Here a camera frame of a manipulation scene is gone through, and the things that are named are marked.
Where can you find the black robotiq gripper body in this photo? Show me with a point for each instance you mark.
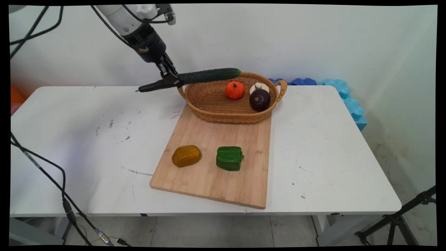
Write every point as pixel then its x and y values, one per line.
pixel 148 43

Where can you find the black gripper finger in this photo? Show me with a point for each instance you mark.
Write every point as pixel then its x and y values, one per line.
pixel 172 68
pixel 166 77

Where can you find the long dark green cucumber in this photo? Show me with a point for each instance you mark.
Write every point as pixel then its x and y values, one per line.
pixel 205 75

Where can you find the white kinova robot arm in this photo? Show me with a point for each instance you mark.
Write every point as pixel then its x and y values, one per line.
pixel 120 17

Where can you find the small orange pumpkin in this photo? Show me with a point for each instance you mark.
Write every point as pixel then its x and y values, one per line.
pixel 235 90

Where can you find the yellow-brown potato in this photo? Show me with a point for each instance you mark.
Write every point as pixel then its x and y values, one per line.
pixel 186 156

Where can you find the white mushroom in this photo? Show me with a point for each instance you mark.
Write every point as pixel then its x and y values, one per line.
pixel 258 86

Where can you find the dark purple round eggplant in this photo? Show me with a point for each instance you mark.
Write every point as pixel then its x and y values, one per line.
pixel 260 101

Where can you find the green bell pepper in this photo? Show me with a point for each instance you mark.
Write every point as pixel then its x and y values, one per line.
pixel 229 159

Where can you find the wooden cutting board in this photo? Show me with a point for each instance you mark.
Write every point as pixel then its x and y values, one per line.
pixel 216 177

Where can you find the orange box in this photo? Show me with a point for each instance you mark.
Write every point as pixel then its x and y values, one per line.
pixel 16 97

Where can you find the white table leg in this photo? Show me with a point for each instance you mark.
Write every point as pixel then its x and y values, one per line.
pixel 62 226
pixel 334 230

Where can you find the light blue foam mat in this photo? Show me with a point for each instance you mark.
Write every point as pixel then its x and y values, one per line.
pixel 352 104

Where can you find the black tripod stand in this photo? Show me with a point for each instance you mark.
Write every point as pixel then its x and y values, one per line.
pixel 393 220

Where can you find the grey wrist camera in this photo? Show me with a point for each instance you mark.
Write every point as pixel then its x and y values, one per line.
pixel 166 14

